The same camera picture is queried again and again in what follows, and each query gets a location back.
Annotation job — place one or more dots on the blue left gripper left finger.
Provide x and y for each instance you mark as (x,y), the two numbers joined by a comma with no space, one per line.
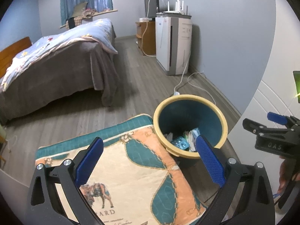
(86,160)

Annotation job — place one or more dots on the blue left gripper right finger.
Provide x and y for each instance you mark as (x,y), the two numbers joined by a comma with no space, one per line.
(210,159)

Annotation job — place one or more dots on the yellow rimmed teal trash bin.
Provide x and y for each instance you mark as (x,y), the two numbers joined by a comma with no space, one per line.
(185,112)

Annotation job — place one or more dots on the blue pill blister pack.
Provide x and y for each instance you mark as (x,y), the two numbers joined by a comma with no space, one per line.
(181,143)

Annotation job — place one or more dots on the wooden tv cabinet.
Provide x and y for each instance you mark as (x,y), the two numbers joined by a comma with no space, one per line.
(146,37)

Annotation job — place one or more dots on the white air purifier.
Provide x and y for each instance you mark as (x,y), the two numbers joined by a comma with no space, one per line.
(173,42)

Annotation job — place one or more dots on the bed with grey cover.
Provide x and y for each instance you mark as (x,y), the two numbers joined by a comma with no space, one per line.
(74,68)

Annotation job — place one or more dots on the light blue floral quilt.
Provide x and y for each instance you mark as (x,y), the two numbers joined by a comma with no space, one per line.
(100,31)

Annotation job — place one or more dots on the person's right hand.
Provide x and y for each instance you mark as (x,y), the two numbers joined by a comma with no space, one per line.
(286,169)

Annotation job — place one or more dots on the black tv monitor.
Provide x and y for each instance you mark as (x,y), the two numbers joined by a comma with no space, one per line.
(152,7)

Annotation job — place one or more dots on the patterned teal orange rug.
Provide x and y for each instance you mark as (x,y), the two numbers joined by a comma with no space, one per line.
(135,181)

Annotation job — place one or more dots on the white wifi router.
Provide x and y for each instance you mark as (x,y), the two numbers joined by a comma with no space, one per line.
(179,8)

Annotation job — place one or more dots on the clothes pile on windowsill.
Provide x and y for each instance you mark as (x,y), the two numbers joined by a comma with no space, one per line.
(80,12)

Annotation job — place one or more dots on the wooden headboard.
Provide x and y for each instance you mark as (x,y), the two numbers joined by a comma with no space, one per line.
(10,52)

